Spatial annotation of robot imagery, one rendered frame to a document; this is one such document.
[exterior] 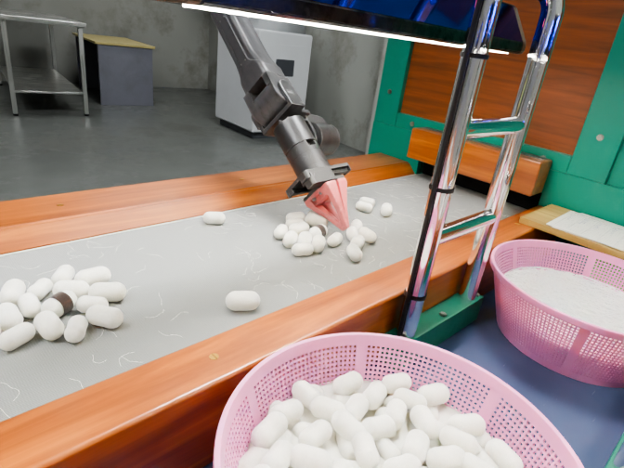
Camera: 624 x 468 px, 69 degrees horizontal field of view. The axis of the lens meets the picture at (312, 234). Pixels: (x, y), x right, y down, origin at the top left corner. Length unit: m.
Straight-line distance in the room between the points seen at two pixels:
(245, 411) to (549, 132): 0.83
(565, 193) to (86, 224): 0.86
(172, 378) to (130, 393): 0.03
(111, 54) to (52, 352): 5.41
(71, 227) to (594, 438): 0.68
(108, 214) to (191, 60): 7.09
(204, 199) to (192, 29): 7.00
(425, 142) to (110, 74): 5.01
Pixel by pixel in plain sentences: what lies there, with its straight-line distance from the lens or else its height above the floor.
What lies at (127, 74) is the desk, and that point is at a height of 0.34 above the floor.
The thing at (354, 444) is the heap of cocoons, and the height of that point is 0.74.
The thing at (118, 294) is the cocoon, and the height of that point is 0.75.
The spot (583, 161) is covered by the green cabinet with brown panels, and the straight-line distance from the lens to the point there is 1.02.
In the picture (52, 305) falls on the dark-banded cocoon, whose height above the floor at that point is 0.76.
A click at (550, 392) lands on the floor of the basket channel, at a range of 0.64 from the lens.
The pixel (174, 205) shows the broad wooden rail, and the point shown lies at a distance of 0.75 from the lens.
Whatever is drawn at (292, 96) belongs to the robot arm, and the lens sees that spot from 0.79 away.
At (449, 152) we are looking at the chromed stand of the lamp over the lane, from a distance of 0.48.
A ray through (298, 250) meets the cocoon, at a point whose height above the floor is 0.75.
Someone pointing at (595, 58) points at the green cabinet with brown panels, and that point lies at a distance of 1.03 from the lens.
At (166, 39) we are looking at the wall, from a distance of 7.60.
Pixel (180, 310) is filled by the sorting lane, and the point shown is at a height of 0.74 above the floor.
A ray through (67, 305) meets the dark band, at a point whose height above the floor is 0.75.
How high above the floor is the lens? 1.03
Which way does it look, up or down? 24 degrees down
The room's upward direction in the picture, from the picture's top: 8 degrees clockwise
